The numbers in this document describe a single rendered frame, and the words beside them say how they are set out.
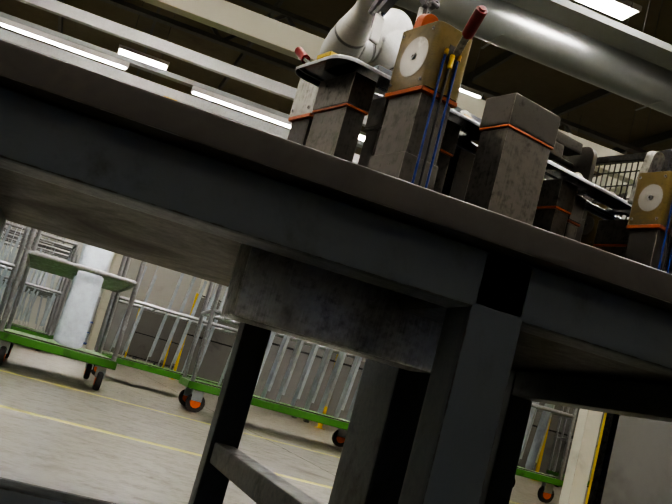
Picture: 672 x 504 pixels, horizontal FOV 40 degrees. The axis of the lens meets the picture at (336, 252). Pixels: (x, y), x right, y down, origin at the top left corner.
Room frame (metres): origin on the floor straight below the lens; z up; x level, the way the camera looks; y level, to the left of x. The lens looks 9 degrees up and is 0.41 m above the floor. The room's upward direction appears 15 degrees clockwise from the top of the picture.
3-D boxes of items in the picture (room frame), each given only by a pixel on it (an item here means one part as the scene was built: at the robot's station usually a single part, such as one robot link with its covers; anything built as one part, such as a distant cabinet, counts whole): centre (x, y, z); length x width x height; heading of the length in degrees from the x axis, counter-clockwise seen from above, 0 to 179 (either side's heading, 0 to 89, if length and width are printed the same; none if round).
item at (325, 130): (1.62, 0.06, 0.84); 0.12 x 0.05 x 0.29; 32
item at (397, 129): (1.47, -0.08, 0.88); 0.14 x 0.09 x 0.36; 32
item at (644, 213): (1.82, -0.63, 0.87); 0.12 x 0.07 x 0.35; 32
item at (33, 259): (8.52, 2.26, 0.89); 1.90 x 1.00 x 1.77; 16
